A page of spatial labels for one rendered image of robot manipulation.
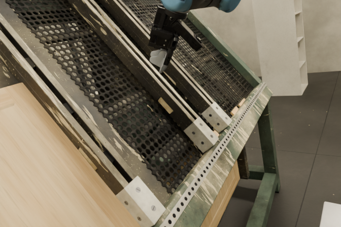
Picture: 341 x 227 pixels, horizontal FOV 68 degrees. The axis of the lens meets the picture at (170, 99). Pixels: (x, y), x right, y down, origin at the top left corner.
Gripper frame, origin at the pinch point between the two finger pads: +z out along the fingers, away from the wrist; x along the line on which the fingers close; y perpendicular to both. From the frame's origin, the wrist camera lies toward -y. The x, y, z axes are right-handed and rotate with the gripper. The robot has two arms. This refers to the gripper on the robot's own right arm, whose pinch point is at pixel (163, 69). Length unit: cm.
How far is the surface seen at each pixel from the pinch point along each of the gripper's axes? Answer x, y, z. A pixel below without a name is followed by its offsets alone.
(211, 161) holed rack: 9.3, -28.3, 28.7
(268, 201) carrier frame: -19, -99, 89
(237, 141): -9, -45, 33
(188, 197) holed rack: 27.2, -17.1, 27.3
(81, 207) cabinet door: 37.8, 14.0, 23.2
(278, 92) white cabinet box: -261, -232, 140
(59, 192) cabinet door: 36.0, 20.1, 21.1
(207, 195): 23.7, -25.1, 29.9
